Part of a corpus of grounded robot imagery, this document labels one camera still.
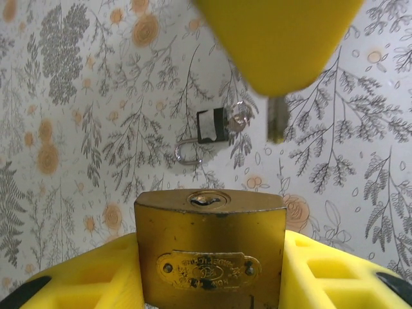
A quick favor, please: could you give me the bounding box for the small metal key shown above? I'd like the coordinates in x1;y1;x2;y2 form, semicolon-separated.
266;95;288;144

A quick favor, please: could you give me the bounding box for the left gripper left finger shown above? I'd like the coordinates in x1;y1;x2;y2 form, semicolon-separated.
6;231;145;309

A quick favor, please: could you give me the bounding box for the brass padlock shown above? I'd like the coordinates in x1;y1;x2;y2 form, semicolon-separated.
133;188;288;309

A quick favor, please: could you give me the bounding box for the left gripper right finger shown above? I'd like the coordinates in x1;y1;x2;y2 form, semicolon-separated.
276;229;412;309

